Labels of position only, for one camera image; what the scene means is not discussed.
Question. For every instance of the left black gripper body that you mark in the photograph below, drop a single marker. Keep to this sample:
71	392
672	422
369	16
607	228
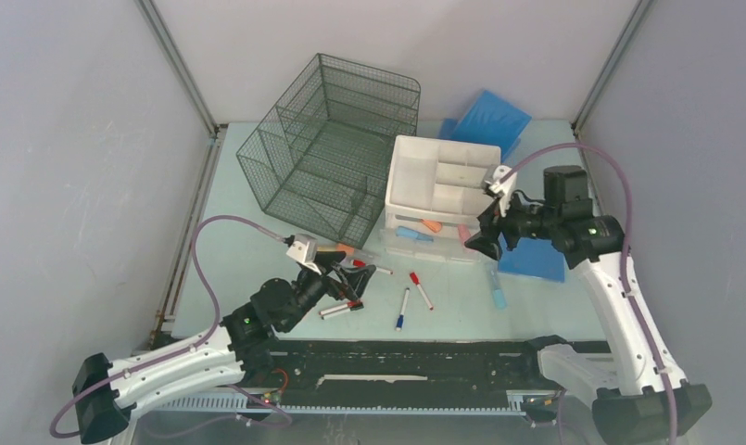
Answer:
309	288

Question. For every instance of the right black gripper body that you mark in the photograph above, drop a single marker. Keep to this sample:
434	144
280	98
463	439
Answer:
526	222

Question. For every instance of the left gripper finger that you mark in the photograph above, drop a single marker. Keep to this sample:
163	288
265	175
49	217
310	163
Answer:
355	280
335	272

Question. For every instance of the pink highlighter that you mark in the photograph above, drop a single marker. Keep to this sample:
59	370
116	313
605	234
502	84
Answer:
463	233

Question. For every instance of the light blue highlighter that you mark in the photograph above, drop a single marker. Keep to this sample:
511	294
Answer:
406	232

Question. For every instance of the white plastic drawer organizer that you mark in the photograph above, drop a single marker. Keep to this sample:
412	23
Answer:
438	180

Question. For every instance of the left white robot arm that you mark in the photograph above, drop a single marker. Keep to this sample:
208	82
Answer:
110	394

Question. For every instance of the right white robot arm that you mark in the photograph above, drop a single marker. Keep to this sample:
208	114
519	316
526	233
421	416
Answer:
646	396

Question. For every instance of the red cap marker upper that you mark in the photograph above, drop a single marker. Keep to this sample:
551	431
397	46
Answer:
378	269

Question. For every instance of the red cap marker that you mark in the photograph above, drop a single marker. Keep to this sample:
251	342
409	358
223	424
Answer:
378	269
338	307
416	281

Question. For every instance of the orange cap clear highlighter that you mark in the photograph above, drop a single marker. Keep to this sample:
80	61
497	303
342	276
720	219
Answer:
356	253

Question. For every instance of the red cap marker lower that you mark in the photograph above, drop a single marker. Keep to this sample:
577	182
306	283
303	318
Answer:
338	307

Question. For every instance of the black cap marker lower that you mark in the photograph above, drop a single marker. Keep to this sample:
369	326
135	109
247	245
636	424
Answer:
342	313

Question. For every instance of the blue folder at right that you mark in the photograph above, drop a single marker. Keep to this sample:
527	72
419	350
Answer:
534	258

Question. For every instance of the blue folder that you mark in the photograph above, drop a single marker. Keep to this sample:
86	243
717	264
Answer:
489	120
534	258

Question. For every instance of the red cap marker middle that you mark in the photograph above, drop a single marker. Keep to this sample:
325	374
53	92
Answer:
416	281

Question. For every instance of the clear blue tip highlighter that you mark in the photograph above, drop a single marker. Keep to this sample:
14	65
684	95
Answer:
495	287

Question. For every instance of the blue cap whiteboard marker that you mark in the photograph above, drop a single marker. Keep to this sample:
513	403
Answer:
403	309

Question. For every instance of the blue folder at back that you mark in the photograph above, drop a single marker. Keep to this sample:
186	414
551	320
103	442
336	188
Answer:
489	120

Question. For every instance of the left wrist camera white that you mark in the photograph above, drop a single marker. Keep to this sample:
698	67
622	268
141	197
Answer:
302	249

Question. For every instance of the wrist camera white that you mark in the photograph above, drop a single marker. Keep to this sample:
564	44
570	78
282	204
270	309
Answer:
499	182
302	249

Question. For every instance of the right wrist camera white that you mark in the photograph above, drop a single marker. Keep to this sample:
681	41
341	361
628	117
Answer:
499	182

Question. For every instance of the green wire mesh basket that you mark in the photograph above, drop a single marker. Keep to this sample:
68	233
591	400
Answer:
320	157

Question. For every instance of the black front rail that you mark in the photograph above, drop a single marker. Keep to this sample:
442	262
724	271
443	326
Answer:
401	375

